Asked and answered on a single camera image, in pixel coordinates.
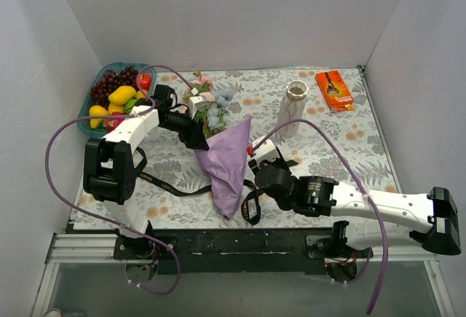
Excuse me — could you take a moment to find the yellow mango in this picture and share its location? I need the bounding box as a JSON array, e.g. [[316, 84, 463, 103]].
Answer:
[[108, 85, 136, 106]]

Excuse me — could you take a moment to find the aluminium frame rail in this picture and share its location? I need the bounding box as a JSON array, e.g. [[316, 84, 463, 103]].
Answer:
[[33, 233, 455, 316]]

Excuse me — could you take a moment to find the yellow pear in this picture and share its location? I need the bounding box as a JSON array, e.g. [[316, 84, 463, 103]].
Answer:
[[89, 105, 108, 130]]

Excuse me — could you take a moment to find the green striped fruit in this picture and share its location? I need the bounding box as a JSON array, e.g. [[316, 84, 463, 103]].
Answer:
[[125, 98, 138, 114]]

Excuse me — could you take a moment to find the artificial flower bunch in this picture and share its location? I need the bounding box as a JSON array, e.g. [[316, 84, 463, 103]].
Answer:
[[183, 71, 235, 139]]

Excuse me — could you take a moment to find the dark red grape bunch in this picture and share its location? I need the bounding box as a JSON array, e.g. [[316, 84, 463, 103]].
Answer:
[[91, 67, 138, 107]]

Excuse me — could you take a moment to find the white ribbed ceramic vase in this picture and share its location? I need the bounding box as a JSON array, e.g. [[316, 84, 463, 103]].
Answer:
[[277, 80, 309, 126]]

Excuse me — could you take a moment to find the red apple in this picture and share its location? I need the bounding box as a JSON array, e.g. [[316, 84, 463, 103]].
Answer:
[[135, 73, 152, 91]]

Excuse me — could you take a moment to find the orange product box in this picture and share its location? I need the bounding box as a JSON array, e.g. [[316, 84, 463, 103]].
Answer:
[[315, 70, 354, 113]]

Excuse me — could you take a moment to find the teal plastic fruit basket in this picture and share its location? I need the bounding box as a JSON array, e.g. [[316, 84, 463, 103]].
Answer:
[[78, 62, 147, 138]]

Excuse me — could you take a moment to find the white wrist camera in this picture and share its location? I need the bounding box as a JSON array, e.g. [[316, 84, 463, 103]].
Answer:
[[187, 95, 209, 119], [248, 138, 280, 164]]

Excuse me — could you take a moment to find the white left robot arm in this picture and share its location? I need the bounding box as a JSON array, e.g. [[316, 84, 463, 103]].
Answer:
[[83, 85, 209, 259]]

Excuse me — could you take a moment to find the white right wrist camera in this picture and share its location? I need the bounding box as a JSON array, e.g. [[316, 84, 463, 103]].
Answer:
[[248, 138, 280, 164]]

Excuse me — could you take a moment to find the yellow lemon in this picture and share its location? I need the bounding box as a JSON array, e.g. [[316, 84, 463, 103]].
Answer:
[[108, 103, 125, 115]]

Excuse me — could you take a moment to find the purple paper bouquet wrap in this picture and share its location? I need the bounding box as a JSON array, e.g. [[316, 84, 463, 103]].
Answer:
[[194, 118, 251, 219]]

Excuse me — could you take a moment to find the small orange fruit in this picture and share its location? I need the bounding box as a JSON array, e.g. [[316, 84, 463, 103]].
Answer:
[[135, 90, 149, 99]]

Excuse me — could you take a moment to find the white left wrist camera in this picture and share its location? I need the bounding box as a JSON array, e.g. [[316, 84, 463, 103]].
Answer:
[[187, 95, 209, 119]]

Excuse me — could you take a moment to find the floral tablecloth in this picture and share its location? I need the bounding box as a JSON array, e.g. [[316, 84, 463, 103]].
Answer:
[[74, 67, 403, 230]]

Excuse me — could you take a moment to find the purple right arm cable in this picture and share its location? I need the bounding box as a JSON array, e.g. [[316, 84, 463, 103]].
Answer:
[[249, 119, 389, 315]]

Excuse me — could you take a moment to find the pink dragon fruit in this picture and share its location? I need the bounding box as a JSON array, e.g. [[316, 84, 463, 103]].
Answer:
[[104, 111, 125, 133]]

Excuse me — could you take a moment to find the black ribbon gold lettering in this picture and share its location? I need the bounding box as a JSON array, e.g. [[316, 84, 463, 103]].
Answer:
[[130, 145, 265, 226]]

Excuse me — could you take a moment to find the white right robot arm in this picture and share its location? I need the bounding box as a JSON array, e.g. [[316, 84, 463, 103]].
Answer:
[[248, 159, 462, 257]]

